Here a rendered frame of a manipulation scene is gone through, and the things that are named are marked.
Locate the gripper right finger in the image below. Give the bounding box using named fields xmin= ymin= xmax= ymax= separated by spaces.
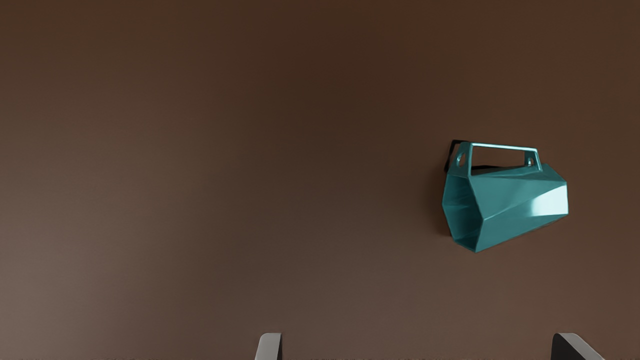
xmin=551 ymin=332 xmax=606 ymax=360

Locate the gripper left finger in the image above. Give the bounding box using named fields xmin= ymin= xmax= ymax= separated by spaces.
xmin=254 ymin=333 xmax=283 ymax=360

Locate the teal faceted mug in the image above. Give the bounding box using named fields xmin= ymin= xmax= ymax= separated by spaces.
xmin=441 ymin=141 xmax=569 ymax=254

